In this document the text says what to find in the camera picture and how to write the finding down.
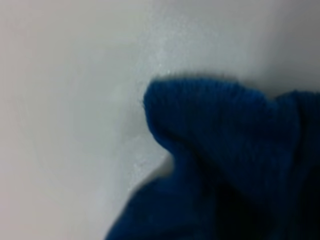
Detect blue cloth with black trim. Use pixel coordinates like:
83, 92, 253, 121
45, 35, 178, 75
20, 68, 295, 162
103, 77, 320, 240

